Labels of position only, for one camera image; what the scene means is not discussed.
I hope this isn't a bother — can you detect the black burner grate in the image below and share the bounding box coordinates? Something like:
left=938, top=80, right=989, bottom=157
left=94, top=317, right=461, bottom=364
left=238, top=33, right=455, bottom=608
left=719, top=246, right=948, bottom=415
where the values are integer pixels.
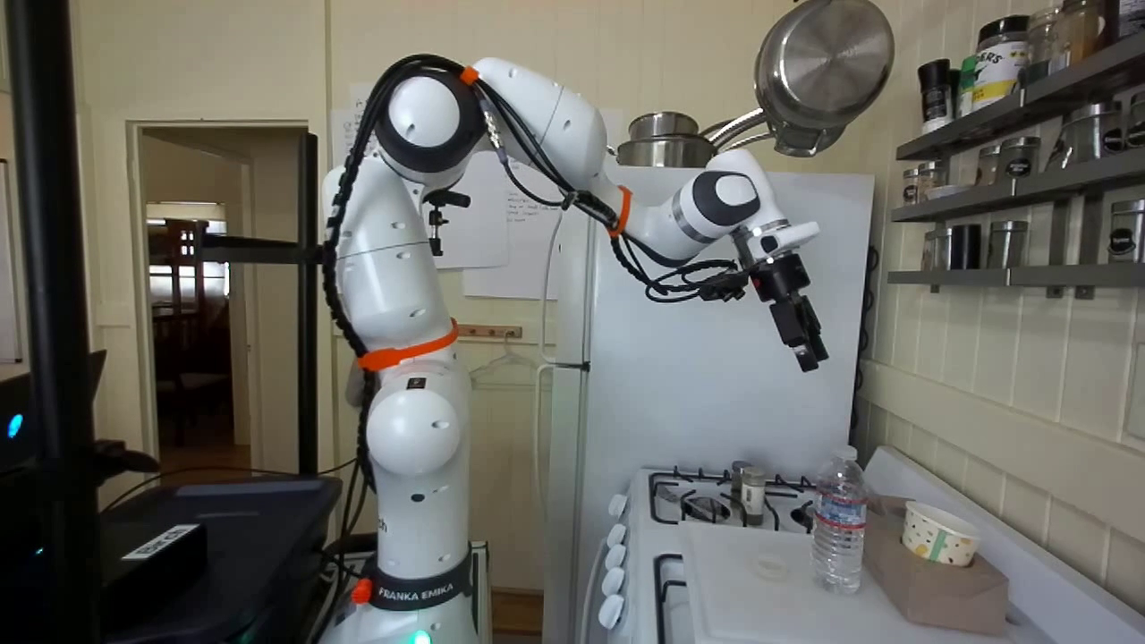
left=652, top=552, right=697, bottom=644
left=645, top=465, right=863, bottom=537

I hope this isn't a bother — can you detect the white label black lid jar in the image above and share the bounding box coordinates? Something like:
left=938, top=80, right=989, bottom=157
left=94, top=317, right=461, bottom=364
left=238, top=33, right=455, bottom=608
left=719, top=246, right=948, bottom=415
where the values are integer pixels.
left=970, top=16, right=1034, bottom=116

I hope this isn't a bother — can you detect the white gas stove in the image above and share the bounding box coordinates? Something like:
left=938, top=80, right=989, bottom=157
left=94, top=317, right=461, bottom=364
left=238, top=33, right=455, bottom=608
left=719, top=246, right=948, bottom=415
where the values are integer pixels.
left=577, top=444, right=1145, bottom=644

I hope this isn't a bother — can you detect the black stereo camera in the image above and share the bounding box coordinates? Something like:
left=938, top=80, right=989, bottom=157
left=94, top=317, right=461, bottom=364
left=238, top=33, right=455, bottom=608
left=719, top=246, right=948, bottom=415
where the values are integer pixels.
left=422, top=186, right=477, bottom=242

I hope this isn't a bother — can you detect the black vertical pole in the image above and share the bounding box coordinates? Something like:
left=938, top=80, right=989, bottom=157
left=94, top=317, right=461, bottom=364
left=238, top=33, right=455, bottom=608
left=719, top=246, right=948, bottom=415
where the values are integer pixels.
left=4, top=0, right=103, bottom=644

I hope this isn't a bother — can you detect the white door frame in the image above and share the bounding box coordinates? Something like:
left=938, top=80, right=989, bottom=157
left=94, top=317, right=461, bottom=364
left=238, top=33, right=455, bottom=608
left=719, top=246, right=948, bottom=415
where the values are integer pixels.
left=120, top=116, right=330, bottom=479

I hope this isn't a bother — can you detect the black monitor blue light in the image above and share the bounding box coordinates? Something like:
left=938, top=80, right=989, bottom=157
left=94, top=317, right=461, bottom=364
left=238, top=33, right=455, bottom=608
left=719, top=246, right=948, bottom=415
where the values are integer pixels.
left=0, top=354, right=42, bottom=479

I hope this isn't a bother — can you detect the large hanging steel pot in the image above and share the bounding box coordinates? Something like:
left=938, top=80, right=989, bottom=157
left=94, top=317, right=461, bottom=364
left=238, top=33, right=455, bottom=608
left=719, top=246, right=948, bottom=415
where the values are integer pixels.
left=711, top=0, right=899, bottom=160

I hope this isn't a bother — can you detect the small steel pot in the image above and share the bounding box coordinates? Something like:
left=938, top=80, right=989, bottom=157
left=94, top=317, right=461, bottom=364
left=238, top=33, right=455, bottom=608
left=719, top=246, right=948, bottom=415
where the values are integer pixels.
left=614, top=107, right=726, bottom=173

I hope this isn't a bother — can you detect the dark spice bottle steel cap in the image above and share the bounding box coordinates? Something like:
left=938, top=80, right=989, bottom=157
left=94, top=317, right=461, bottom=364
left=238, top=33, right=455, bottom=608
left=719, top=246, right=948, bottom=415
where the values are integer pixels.
left=728, top=459, right=766, bottom=515

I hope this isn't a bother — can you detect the steel lid spice jar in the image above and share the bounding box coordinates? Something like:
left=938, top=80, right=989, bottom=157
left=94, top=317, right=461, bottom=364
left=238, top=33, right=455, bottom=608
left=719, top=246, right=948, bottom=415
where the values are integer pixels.
left=900, top=157, right=940, bottom=206
left=948, top=221, right=983, bottom=272
left=983, top=219, right=1031, bottom=272
left=919, top=225, right=955, bottom=272
left=971, top=140, right=1010, bottom=193
left=1106, top=82, right=1145, bottom=157
left=1056, top=101, right=1110, bottom=173
left=1000, top=132, right=1044, bottom=186
left=1106, top=197, right=1145, bottom=268

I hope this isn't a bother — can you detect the metal wall spice rack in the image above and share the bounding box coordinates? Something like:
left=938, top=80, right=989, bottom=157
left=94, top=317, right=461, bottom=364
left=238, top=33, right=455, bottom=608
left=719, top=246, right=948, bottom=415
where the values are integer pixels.
left=888, top=33, right=1145, bottom=302

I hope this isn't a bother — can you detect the glass spice jar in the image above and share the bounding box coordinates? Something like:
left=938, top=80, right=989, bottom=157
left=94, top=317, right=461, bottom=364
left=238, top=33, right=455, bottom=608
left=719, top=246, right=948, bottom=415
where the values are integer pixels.
left=1023, top=6, right=1067, bottom=87

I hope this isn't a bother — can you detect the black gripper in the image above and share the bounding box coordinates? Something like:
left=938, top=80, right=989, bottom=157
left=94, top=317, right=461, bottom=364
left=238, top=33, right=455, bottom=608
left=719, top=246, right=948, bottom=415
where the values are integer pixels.
left=745, top=246, right=833, bottom=377

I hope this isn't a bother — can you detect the clear plastic water bottle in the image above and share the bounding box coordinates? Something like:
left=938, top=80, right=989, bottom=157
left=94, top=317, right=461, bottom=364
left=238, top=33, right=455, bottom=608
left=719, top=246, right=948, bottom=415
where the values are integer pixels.
left=812, top=444, right=869, bottom=601

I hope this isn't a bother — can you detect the white refrigerator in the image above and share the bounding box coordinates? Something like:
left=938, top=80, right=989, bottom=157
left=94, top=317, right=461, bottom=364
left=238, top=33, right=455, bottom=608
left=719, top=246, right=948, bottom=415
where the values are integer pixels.
left=539, top=166, right=878, bottom=644

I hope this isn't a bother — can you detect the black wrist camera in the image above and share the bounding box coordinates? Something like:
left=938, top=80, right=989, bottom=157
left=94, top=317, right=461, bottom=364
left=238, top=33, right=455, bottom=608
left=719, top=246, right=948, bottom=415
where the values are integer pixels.
left=692, top=268, right=752, bottom=303

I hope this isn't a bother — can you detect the white patterned paper cup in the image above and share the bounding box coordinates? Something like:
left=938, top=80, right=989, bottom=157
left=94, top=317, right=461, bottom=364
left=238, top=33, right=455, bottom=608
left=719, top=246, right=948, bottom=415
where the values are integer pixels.
left=899, top=496, right=983, bottom=569

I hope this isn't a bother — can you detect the wooden peg strip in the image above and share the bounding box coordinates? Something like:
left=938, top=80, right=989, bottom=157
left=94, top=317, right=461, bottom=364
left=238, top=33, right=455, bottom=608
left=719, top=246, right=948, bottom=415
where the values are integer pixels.
left=459, top=322, right=529, bottom=342

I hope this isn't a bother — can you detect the black equipment case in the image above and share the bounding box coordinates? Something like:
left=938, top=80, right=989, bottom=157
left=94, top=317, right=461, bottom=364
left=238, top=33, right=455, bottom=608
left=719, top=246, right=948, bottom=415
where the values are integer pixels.
left=98, top=473, right=351, bottom=644

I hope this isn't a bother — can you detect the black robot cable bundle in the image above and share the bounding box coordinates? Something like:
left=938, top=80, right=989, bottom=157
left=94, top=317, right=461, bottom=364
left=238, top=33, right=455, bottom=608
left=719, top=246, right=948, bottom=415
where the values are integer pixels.
left=319, top=50, right=746, bottom=601

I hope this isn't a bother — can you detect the black box white label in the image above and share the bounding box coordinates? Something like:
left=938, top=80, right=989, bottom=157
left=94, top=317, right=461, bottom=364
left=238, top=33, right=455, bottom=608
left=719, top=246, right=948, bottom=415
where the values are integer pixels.
left=98, top=515, right=209, bottom=621

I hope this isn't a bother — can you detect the brown spice jar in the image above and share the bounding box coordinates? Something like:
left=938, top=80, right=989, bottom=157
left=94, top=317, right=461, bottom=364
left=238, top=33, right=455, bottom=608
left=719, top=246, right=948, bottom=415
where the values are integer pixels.
left=1050, top=0, right=1113, bottom=73

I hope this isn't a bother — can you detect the green lid spice jar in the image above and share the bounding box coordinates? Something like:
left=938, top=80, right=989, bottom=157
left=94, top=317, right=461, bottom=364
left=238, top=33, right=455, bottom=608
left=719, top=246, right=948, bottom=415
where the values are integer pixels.
left=952, top=50, right=983, bottom=123

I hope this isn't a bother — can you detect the black spice jar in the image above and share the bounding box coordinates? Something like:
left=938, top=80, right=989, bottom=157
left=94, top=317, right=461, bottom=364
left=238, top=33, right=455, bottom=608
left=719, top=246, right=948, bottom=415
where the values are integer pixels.
left=915, top=56, right=958, bottom=135

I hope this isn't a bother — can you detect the white shaker steel cap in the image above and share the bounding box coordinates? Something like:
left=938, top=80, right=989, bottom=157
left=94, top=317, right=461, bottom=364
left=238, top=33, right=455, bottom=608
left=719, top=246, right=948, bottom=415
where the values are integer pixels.
left=737, top=479, right=768, bottom=530

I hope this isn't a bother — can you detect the wooden cutting board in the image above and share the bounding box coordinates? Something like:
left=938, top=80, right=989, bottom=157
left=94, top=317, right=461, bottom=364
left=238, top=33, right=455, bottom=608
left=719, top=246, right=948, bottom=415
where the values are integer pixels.
left=853, top=495, right=1011, bottom=636

